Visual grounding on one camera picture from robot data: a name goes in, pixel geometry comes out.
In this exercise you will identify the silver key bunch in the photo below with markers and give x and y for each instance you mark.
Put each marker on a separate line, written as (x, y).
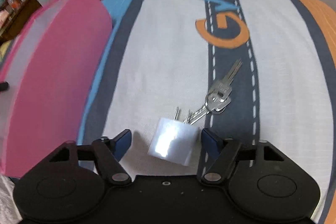
(220, 92)

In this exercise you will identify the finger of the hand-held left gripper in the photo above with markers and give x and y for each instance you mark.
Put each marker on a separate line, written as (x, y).
(3, 86)

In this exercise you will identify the white power adapter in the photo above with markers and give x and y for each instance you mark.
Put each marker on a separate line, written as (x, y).
(173, 141)

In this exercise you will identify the pink cardboard box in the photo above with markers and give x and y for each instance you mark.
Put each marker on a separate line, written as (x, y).
(52, 69)

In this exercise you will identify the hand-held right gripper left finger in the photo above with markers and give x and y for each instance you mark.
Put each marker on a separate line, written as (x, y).
(122, 144)

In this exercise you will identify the striped printed bed cover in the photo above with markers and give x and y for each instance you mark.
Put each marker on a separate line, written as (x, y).
(170, 56)

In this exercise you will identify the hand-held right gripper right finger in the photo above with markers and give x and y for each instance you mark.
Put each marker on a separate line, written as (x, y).
(210, 142)

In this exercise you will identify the wooden cabinet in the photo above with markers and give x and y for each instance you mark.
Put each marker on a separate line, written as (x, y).
(18, 16)

